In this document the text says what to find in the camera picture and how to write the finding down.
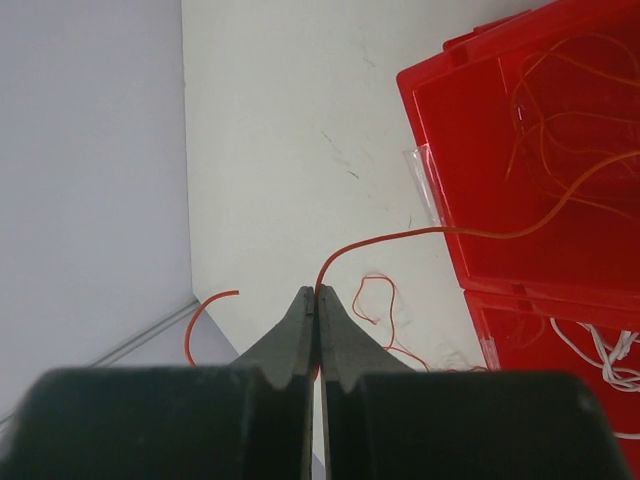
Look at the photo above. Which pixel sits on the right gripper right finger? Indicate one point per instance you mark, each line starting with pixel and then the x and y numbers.
pixel 361 392

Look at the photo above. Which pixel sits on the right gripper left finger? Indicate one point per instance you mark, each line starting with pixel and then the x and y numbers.
pixel 277 411

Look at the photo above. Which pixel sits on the red plastic compartment bin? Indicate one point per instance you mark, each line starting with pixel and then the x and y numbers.
pixel 527 133

